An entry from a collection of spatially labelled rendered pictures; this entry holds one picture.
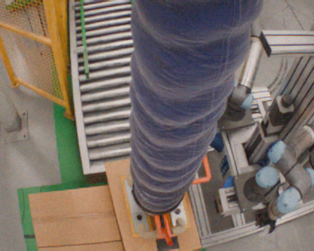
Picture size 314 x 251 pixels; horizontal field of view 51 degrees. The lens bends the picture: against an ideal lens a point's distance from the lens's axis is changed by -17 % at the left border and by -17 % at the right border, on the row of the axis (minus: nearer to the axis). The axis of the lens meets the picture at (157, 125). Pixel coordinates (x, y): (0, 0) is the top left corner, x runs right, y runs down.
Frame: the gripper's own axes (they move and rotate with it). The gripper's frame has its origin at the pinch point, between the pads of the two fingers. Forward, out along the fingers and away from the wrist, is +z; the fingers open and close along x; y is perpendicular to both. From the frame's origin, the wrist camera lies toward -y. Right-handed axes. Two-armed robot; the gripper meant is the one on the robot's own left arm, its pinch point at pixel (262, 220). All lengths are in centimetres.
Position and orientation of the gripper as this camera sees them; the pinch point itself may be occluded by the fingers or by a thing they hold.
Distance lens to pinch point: 149.3
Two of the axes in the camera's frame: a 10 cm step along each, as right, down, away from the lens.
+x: 2.1, 8.8, -4.3
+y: -9.8, 1.6, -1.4
